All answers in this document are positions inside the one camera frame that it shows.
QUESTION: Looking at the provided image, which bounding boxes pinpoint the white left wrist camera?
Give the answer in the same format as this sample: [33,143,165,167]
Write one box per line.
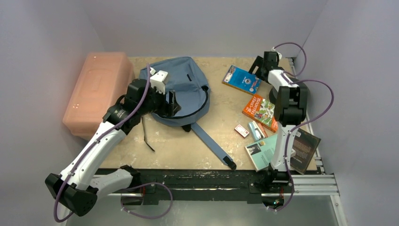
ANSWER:
[150,67,169,95]

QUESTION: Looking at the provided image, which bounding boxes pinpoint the teal white stapler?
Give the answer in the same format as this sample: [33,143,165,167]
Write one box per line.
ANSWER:
[248,121,265,142]

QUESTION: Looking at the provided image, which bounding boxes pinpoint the dark brown book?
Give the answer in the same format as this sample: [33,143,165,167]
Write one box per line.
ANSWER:
[290,128,321,175]

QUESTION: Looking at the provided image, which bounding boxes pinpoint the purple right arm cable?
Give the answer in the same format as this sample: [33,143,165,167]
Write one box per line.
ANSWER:
[266,42,335,213]

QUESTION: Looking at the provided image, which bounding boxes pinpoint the pink plastic storage box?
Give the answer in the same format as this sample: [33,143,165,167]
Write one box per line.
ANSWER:
[62,52,135,140]

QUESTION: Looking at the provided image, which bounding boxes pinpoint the small red white card box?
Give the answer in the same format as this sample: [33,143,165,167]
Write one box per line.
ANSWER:
[234,124,249,138]

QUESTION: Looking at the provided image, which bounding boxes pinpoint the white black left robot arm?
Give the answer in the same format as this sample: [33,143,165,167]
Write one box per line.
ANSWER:
[45,79,181,223]

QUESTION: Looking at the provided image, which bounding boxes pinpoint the orange marker pen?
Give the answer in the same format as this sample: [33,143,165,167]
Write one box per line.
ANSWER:
[257,122,268,138]

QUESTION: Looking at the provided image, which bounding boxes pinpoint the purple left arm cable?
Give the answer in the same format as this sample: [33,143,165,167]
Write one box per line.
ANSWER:
[53,64,173,223]

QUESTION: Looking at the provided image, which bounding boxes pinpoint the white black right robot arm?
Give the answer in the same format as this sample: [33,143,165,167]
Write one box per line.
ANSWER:
[249,51,309,192]

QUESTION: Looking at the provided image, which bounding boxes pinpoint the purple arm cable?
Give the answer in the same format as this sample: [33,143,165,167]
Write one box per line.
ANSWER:
[266,42,335,213]
[53,64,173,223]

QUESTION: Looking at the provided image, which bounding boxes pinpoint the aluminium frame rails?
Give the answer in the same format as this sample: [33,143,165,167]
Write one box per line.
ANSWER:
[62,57,349,226]

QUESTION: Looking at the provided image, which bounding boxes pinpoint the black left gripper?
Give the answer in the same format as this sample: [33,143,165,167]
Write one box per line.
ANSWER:
[138,84,180,117]

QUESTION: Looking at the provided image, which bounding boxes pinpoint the orange treehouse book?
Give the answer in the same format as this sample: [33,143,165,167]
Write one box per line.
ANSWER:
[242,94,278,133]

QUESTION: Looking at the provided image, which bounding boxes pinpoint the black filament spool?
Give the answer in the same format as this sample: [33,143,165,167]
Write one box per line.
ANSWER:
[269,87,279,106]

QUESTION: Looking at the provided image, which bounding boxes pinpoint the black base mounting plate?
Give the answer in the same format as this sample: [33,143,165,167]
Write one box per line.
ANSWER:
[114,169,294,208]

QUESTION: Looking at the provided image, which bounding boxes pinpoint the blue paperback book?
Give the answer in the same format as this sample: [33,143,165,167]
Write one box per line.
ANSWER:
[222,65,261,95]

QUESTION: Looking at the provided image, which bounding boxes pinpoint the blue grey backpack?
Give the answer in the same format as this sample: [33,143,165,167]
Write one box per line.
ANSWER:
[150,56,237,170]

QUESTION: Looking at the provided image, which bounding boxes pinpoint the teal paperback book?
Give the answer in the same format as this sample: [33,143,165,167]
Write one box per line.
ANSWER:
[245,135,278,172]

